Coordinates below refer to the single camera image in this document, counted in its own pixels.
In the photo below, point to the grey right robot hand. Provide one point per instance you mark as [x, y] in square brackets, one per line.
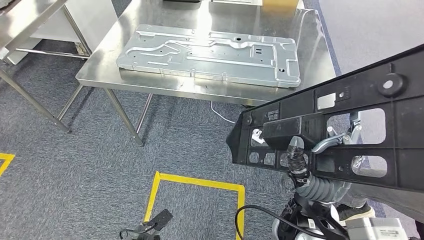
[297, 155]

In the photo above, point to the black plastic plate frame part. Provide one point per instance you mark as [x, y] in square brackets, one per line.
[298, 106]

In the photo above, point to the stainless steel workbench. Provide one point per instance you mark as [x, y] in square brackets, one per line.
[109, 71]

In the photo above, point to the person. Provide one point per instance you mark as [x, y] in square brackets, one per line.
[354, 212]

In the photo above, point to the yellow floor tape marking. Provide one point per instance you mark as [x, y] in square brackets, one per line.
[6, 159]
[198, 181]

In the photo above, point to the stamped sheet metal panel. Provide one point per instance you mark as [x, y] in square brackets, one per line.
[212, 56]

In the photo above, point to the brown cardboard box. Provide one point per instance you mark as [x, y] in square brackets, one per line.
[281, 4]

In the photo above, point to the stainless steel side table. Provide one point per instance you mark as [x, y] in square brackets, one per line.
[20, 20]

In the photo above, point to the black right wrist camera bracket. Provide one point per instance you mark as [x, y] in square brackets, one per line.
[318, 215]

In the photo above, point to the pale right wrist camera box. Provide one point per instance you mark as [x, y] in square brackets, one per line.
[374, 230]

